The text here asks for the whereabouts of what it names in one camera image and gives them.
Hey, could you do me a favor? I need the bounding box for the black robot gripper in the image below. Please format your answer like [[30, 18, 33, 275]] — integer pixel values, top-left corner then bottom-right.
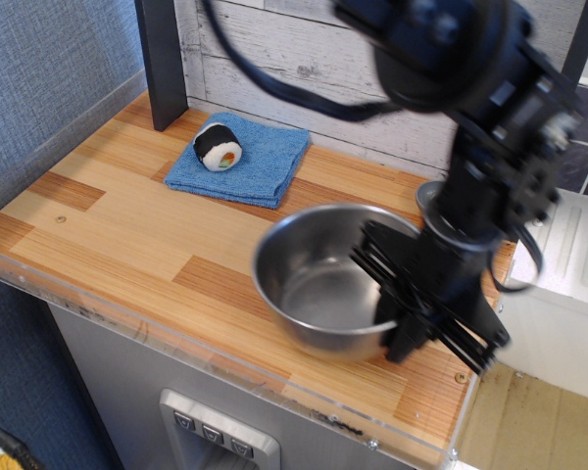
[[351, 219, 510, 374]]

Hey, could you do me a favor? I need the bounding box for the blue folded cloth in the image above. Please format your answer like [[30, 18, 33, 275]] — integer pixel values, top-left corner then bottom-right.
[[164, 113, 310, 209]]

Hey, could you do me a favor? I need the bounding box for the left dark vertical post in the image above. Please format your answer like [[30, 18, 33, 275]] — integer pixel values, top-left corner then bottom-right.
[[134, 0, 188, 131]]

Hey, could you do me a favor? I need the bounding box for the dark vertical post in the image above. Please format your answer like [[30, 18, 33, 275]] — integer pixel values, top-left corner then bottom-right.
[[134, 0, 188, 131], [562, 0, 588, 85]]

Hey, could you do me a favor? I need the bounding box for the right dark vertical post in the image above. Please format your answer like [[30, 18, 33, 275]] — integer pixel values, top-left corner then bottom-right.
[[562, 0, 588, 85]]

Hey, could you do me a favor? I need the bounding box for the grey blue measuring scoop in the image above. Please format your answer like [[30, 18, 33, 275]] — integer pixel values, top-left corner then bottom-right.
[[415, 180, 445, 217]]

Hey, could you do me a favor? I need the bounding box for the stainless steel bowl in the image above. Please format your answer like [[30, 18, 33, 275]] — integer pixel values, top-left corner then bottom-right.
[[252, 203, 418, 361]]

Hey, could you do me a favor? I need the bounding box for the silver toy fridge cabinet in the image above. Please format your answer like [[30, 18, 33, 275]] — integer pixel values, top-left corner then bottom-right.
[[51, 306, 450, 469]]

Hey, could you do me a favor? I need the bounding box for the white ridged appliance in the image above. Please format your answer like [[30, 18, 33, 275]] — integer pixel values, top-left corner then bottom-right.
[[497, 191, 588, 398]]

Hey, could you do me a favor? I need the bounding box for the toy sushi roll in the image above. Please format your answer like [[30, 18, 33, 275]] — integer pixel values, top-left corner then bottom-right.
[[192, 122, 243, 172]]

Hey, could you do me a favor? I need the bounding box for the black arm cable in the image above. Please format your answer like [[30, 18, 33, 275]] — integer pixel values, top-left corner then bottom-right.
[[198, 0, 408, 123]]

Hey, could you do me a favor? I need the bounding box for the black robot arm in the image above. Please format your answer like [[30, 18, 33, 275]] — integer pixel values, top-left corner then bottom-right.
[[335, 1, 580, 373]]

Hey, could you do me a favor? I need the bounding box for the yellow object at corner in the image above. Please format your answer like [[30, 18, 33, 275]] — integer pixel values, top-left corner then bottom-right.
[[0, 428, 45, 470]]

